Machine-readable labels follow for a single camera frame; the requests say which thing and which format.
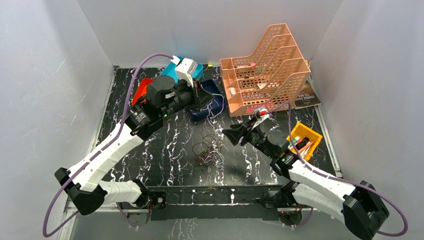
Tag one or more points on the yellow bin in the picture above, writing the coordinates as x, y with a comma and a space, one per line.
303, 131

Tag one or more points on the markers in yellow bin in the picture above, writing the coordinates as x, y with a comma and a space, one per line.
303, 145

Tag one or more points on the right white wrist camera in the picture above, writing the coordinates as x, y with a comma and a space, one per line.
261, 115

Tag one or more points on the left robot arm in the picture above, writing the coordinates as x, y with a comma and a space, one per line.
155, 100

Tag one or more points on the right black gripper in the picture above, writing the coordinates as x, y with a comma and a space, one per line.
239, 130

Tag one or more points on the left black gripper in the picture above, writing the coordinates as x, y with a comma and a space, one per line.
199, 97

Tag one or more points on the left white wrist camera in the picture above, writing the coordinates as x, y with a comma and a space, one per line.
185, 70

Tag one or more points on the navy square tray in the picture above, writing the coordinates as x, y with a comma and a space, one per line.
215, 107

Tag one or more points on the red square tray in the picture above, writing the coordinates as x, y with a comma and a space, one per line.
141, 91

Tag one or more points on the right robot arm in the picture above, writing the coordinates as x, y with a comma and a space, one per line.
358, 207

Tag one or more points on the dark book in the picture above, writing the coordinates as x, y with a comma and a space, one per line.
307, 97

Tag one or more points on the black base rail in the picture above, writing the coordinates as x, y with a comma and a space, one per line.
264, 202

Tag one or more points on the teal square tray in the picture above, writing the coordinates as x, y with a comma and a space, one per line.
196, 71

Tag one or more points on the peach plastic file organizer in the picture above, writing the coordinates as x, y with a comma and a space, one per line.
272, 74

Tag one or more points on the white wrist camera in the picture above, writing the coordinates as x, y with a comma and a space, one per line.
185, 70
261, 115

